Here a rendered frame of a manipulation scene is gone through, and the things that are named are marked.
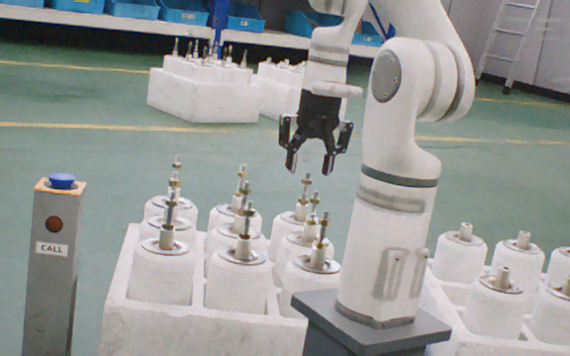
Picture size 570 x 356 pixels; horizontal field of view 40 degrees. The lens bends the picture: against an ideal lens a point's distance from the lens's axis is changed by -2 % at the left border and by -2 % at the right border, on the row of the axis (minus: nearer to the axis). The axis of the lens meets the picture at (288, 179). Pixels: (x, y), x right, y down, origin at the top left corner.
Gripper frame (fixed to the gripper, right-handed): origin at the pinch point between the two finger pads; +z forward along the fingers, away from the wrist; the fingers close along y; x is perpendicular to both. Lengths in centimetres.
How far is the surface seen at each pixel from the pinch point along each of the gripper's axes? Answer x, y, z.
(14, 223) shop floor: -63, 47, 35
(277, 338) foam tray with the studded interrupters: 28.8, 13.4, 19.7
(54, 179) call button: 9.4, 45.7, 2.5
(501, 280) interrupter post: 31.1, -23.1, 9.0
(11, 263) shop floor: -38, 48, 35
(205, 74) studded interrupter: -216, -40, 14
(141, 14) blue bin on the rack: -457, -54, 6
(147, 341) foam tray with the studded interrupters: 23.7, 31.8, 22.5
